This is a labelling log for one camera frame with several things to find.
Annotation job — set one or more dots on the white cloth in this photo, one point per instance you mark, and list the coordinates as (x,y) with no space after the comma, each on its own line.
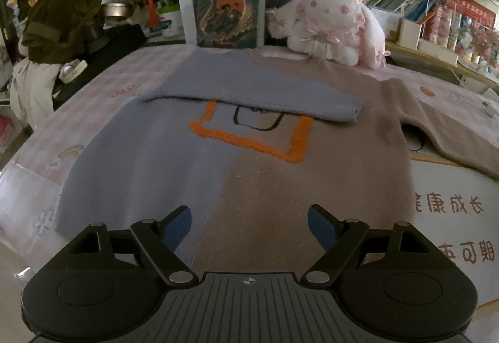
(29,87)

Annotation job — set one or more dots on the pink checkered printed blanket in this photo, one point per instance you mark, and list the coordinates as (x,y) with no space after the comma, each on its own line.
(448,210)

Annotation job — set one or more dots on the dark illustrated book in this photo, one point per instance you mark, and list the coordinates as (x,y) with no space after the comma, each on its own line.
(229,0)

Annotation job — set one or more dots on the olive green garment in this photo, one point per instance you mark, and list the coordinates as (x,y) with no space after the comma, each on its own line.
(60,21)

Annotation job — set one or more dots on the white pen holder cup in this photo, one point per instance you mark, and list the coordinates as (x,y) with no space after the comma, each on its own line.
(170,22)

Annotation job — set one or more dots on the pink plush bunny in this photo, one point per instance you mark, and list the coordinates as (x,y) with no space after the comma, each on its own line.
(331,25)

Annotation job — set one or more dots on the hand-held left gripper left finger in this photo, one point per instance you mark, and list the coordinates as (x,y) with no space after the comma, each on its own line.
(178,227)

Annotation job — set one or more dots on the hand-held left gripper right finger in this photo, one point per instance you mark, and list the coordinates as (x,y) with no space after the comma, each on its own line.
(322,227)

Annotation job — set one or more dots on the metal bowl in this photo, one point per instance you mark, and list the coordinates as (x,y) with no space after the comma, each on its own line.
(116,10)

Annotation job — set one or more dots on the row of colourful jars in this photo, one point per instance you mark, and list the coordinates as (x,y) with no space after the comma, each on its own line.
(464,31)

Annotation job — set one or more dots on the black bag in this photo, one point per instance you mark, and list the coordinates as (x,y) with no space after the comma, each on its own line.
(117,41)

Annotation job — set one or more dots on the blue and brown sweater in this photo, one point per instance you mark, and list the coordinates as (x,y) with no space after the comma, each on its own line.
(218,156)

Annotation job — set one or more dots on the white storage box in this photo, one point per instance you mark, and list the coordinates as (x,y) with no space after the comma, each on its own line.
(410,32)

